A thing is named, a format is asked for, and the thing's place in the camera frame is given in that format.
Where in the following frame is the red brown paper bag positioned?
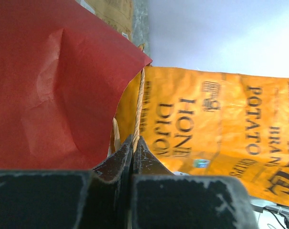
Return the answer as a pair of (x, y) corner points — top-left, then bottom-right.
(0, 0), (151, 169)

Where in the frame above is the large yellow chips bag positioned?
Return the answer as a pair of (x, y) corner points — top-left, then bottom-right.
(114, 65), (289, 208)

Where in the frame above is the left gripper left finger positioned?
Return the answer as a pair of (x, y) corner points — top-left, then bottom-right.
(0, 136), (133, 229)

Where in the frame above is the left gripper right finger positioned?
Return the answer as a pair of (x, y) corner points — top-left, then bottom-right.
(131, 138), (257, 229)

